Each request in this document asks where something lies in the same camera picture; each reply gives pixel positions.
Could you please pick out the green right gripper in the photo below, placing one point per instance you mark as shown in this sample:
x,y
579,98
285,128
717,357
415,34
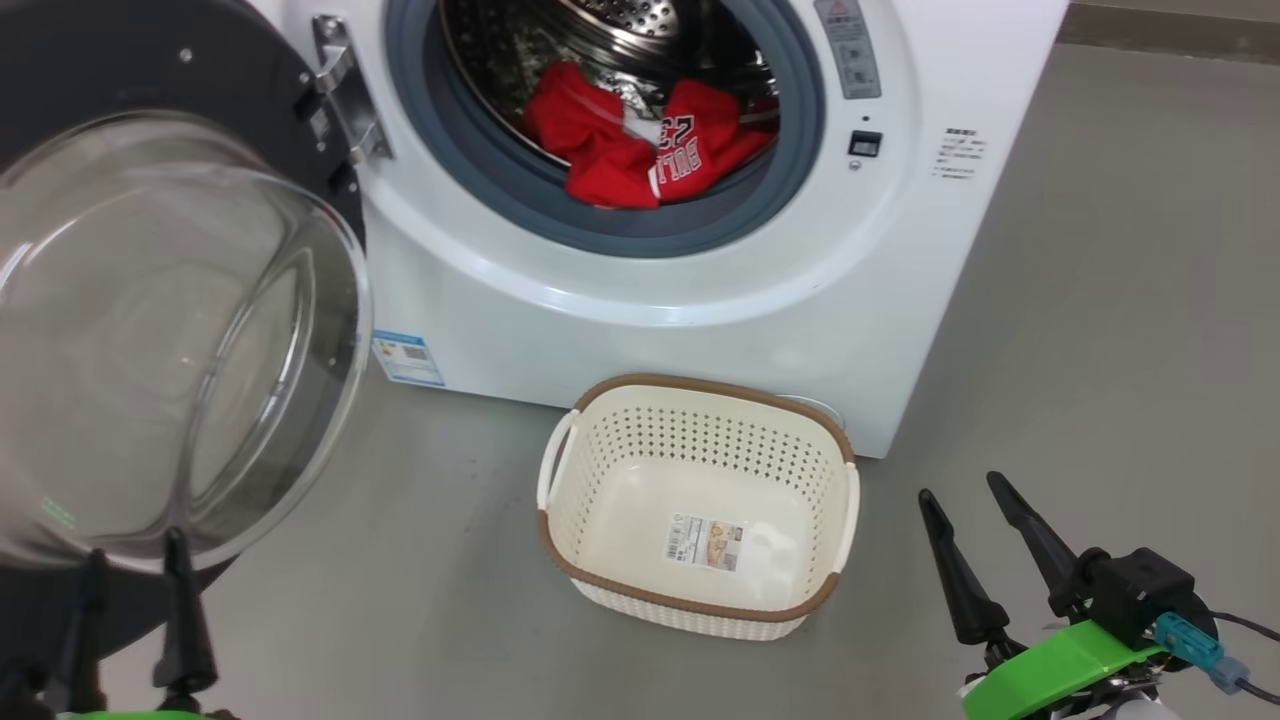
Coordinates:
x,y
1050,670

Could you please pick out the red and white jersey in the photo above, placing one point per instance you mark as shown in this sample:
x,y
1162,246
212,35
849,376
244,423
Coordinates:
x,y
600,150

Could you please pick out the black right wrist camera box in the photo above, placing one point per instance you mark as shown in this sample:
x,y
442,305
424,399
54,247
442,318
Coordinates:
x,y
1140,590

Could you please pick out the printed product label sticker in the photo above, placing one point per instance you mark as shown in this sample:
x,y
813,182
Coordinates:
x,y
705,543

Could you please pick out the dark grey glass washer door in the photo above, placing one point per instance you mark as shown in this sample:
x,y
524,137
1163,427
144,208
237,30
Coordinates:
x,y
150,300

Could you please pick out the white front-load washing machine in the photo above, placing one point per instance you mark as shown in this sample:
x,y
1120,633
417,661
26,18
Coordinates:
x,y
600,300

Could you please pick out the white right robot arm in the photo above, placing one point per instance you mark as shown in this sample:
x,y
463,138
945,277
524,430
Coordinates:
x,y
1135,708

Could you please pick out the cream perforated laundry basket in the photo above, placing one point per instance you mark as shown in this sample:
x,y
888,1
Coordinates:
x,y
620,480

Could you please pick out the blue energy label sticker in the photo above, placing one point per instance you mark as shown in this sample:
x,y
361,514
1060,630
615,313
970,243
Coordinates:
x,y
408,358

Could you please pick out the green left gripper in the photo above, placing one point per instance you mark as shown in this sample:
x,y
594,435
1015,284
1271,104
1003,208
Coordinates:
x,y
140,715

